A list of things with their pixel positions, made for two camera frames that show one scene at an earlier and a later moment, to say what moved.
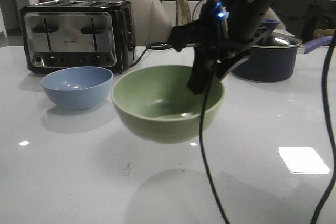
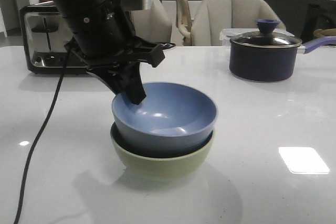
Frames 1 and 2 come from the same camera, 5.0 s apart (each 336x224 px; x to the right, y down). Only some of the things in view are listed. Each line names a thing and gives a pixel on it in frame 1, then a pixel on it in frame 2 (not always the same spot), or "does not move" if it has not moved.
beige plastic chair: [182, 13] does not move
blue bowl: [77, 87] → [172, 118]
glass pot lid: [275, 39] does not move
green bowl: [156, 104] → [162, 163]
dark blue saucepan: [269, 64] does not move
